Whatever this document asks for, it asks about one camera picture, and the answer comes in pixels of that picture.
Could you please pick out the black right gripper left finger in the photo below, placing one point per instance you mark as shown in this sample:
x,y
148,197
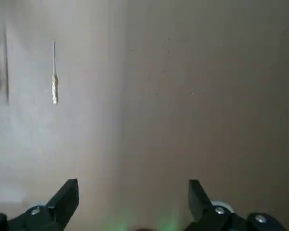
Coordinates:
x,y
57,204

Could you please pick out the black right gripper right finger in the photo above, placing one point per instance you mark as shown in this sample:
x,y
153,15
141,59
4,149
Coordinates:
x,y
204,209

